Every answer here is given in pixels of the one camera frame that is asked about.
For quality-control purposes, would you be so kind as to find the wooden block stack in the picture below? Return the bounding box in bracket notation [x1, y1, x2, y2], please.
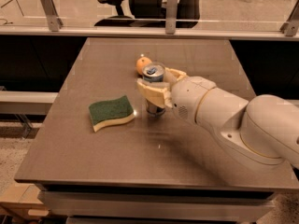
[0, 182, 50, 221]

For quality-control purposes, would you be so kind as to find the orange fruit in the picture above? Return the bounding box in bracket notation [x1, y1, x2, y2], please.
[135, 57, 151, 75]

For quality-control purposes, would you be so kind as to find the green yellow sponge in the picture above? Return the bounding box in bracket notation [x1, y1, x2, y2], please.
[89, 95, 135, 132]

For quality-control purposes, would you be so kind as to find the grey drawer cabinet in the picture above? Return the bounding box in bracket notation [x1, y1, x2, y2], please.
[38, 190, 274, 223]

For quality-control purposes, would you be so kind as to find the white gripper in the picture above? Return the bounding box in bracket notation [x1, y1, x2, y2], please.
[136, 67, 216, 124]

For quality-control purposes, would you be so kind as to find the black office chair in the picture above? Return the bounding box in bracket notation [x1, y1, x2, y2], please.
[95, 0, 200, 28]

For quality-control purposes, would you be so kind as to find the blue silver redbull can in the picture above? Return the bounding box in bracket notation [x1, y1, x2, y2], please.
[142, 62, 165, 117]

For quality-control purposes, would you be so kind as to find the left metal glass bracket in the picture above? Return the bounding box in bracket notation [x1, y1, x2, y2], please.
[40, 0, 63, 32]

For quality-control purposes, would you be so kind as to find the metal glass bracket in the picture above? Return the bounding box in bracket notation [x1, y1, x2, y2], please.
[280, 0, 299, 36]
[40, 0, 63, 32]
[165, 0, 178, 35]

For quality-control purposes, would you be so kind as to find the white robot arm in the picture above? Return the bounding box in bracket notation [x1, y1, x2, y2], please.
[136, 63, 299, 171]

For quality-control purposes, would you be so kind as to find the right metal glass bracket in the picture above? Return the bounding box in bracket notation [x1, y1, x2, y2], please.
[280, 0, 299, 36]

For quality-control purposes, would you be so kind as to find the middle metal glass bracket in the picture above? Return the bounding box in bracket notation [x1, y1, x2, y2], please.
[165, 0, 178, 35]

